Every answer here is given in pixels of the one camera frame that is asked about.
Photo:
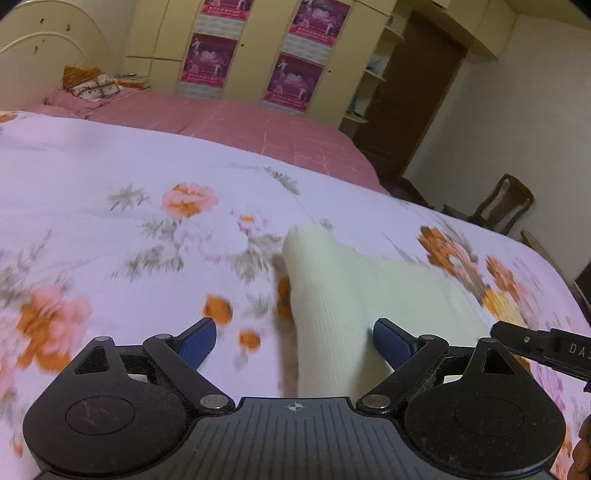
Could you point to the cream corner shelf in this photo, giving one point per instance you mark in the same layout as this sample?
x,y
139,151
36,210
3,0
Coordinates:
x,y
369,78

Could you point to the floral white bedsheet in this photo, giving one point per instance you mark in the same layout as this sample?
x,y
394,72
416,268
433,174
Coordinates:
x,y
138,240

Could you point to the stack of papers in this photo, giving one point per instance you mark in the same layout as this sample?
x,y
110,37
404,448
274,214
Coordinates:
x,y
135,81

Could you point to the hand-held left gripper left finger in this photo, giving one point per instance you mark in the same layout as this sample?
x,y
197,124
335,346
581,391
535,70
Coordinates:
x,y
199,344

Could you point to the cream wardrobe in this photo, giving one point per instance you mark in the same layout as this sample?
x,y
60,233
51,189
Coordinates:
x,y
258,46

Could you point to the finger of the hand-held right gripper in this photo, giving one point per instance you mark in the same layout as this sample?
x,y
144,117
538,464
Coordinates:
x,y
519,339

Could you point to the pink checked bedspread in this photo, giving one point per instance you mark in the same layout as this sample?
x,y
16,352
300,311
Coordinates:
x,y
240,124

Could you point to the person's right hand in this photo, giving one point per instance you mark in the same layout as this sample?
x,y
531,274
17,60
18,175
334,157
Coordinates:
x,y
584,452

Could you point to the purple wall poster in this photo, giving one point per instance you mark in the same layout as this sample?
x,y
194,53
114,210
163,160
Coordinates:
x,y
228,8
293,83
208,60
318,18

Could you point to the wooden chair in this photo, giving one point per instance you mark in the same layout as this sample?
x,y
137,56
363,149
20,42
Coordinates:
x,y
503,203

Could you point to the orange patterned pillow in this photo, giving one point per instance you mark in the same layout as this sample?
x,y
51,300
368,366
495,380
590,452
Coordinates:
x,y
90,85

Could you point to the cream arched headboard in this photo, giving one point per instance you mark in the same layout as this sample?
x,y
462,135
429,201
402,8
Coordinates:
x,y
51,46

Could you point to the cream white towel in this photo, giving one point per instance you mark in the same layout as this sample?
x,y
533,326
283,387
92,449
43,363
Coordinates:
x,y
332,295

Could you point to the dark brown door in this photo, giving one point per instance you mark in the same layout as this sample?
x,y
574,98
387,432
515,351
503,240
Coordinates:
x,y
415,106

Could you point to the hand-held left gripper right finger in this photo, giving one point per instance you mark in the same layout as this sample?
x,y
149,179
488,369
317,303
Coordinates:
x,y
395,342

